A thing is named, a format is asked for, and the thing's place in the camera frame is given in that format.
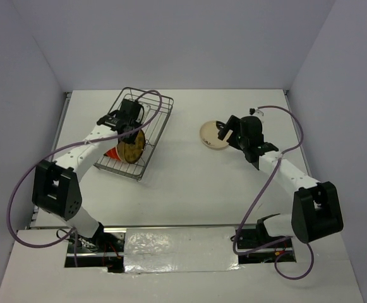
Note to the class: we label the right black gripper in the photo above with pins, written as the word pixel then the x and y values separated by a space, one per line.
pixel 232 124

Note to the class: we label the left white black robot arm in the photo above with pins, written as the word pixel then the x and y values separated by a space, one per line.
pixel 56 188

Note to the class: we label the metal wire dish rack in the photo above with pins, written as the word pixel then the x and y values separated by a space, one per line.
pixel 157 113

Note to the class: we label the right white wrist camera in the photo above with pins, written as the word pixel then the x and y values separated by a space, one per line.
pixel 256 112

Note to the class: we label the front orange plate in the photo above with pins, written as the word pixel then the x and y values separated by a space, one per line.
pixel 112 153

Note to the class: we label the silver foil tape patch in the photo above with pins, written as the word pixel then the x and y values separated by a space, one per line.
pixel 193 249

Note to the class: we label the cream plate with black patch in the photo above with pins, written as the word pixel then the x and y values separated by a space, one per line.
pixel 209 135

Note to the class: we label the metal base rail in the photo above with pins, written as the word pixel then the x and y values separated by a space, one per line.
pixel 111 258

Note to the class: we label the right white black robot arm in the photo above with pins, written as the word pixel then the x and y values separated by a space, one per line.
pixel 315 210

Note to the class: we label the yellow patterned plate brown rim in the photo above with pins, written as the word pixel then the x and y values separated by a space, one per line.
pixel 133 152

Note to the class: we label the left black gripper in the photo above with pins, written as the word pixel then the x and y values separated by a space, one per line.
pixel 131 139

